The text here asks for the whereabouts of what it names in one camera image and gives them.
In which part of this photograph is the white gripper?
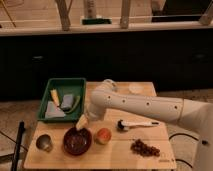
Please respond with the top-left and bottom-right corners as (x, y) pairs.
(76, 104), (103, 131)

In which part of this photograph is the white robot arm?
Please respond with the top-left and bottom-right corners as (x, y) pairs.
(76, 79), (213, 171)

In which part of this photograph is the green chili pepper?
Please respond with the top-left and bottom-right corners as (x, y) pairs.
(65, 96), (81, 114)

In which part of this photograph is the dark red bowl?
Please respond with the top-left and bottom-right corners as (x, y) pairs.
(63, 127), (92, 156)

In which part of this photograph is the grey sponge block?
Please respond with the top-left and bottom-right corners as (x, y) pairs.
(61, 94), (74, 111)

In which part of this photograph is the red yellow apple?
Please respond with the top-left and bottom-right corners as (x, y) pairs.
(96, 128), (112, 145)

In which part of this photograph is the grey folded cloth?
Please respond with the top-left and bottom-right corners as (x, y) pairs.
(45, 101), (65, 118)

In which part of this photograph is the green plastic tray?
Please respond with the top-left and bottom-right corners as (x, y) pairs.
(37, 78), (86, 123)

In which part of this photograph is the small metal cup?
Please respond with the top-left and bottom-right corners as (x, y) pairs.
(36, 134), (53, 152)

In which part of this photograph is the black rod stand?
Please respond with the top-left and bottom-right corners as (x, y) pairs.
(10, 121), (25, 171)

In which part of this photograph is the bunch of dark grapes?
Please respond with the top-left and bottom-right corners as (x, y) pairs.
(130, 139), (160, 157)

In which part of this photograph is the small white bowl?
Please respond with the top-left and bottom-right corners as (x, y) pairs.
(129, 84), (143, 94)

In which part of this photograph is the green base object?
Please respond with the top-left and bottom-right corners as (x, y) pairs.
(82, 18), (112, 25)

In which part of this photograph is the black cabinet counter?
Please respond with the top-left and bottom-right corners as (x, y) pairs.
(0, 29), (213, 101)

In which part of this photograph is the white handled dish brush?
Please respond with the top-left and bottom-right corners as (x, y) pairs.
(117, 120), (159, 131)

